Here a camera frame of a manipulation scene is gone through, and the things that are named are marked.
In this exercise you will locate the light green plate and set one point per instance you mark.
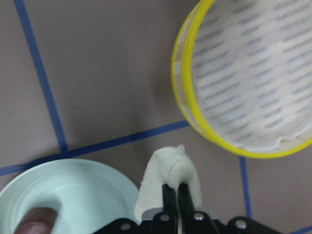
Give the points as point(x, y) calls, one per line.
point(86, 195)

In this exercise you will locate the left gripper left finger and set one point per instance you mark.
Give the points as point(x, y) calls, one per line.
point(169, 217)

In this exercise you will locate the brown steamed bun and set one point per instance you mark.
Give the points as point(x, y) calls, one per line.
point(37, 221)

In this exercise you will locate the lower yellow steamer layer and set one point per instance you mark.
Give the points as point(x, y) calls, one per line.
point(242, 75)

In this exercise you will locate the white steamed bun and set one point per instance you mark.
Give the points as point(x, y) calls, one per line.
point(168, 165)

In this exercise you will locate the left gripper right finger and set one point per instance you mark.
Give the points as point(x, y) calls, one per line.
point(193, 221)

